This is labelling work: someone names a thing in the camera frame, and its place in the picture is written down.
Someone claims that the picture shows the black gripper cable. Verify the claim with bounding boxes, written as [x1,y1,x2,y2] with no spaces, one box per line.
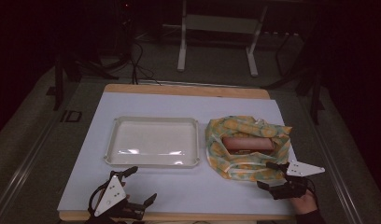
[87,181,113,217]
[303,176,319,206]

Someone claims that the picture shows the white table mat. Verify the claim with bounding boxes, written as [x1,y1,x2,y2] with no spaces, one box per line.
[57,91,297,217]

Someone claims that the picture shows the person's right hand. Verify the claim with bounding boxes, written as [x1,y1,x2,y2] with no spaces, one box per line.
[289,189,319,217]

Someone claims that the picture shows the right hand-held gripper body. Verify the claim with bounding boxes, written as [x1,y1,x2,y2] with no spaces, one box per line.
[272,160,326,201]

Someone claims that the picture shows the black metal stand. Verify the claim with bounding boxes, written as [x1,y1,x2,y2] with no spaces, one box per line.
[262,29,326,126]
[52,50,120,112]

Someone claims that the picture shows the black floor cables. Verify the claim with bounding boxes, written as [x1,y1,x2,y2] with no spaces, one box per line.
[128,38,162,86]

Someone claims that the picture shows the black rectangular floor frame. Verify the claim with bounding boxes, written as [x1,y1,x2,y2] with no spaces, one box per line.
[60,109,83,123]

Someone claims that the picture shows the white plastic tray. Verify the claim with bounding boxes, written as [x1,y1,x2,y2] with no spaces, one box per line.
[104,116,201,169]

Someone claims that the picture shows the yellow green patterned cloth bag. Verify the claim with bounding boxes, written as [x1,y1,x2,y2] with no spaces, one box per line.
[205,115,293,183]

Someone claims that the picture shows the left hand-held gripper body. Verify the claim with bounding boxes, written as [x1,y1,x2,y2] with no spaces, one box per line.
[87,175,147,222]

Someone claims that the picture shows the wooden table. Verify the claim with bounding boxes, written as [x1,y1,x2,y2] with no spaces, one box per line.
[58,83,298,223]

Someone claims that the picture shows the white metal stand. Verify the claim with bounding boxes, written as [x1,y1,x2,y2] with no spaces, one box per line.
[176,0,269,77]

